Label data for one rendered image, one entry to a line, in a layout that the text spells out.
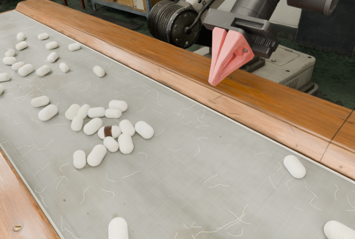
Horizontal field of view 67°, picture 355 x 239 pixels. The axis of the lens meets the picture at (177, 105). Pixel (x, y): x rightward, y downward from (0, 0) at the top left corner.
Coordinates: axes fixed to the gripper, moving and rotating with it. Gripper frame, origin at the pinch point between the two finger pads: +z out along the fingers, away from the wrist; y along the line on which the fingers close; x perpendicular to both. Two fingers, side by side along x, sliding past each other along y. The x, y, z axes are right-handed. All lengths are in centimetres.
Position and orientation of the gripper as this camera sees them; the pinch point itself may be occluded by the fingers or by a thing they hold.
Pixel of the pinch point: (214, 79)
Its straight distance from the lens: 40.5
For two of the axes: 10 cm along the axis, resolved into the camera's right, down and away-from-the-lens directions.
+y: 7.1, 3.8, -5.9
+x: 5.1, 3.0, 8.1
